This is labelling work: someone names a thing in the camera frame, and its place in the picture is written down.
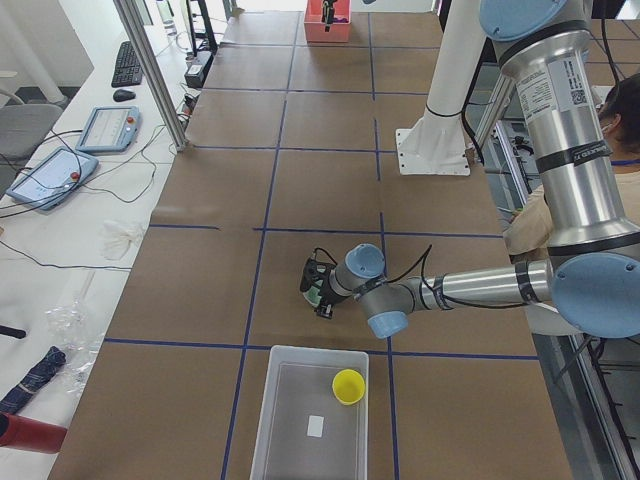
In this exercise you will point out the teach pendant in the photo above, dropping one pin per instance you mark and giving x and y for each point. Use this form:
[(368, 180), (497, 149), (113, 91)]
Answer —
[(49, 183), (109, 130)]

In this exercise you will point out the black keyboard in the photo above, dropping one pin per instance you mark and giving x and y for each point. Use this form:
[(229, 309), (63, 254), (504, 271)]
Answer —
[(127, 68)]

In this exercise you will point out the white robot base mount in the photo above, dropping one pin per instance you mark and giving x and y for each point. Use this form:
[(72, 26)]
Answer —
[(435, 145)]

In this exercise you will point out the clear plastic wrap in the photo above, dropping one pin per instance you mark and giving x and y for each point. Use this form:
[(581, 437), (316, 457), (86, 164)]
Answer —
[(76, 338)]

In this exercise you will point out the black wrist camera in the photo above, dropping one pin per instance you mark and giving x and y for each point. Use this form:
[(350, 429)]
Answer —
[(313, 274)]

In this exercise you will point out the black computer mouse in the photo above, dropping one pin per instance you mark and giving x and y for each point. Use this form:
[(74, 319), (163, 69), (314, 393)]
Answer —
[(122, 95)]

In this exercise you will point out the far teach pendant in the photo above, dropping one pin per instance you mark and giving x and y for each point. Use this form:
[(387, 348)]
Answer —
[(109, 130)]

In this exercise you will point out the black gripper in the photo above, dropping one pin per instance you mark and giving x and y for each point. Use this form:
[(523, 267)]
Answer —
[(326, 298)]

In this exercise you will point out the pink plastic bin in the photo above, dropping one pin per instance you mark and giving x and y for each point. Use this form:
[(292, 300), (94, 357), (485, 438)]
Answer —
[(318, 21)]

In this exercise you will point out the yellow plastic cup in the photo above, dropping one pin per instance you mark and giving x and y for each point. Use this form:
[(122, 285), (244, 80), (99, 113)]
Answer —
[(348, 387)]

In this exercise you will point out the translucent white storage box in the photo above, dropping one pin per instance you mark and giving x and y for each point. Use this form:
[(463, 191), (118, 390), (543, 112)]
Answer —
[(304, 432)]

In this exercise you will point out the red bottle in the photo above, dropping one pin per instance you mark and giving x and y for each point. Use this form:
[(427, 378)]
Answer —
[(22, 433)]

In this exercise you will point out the black device box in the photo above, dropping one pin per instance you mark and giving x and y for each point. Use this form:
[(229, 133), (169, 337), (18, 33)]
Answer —
[(198, 69)]

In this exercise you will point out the grey office chair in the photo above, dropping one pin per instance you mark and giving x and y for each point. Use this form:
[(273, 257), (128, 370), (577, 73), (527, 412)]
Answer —
[(24, 126)]

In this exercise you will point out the folded dark blue umbrella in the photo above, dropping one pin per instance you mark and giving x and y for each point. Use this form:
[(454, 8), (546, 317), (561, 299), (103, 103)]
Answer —
[(35, 379)]

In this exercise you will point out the near teach pendant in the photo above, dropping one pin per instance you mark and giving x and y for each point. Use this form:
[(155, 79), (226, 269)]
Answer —
[(49, 183)]

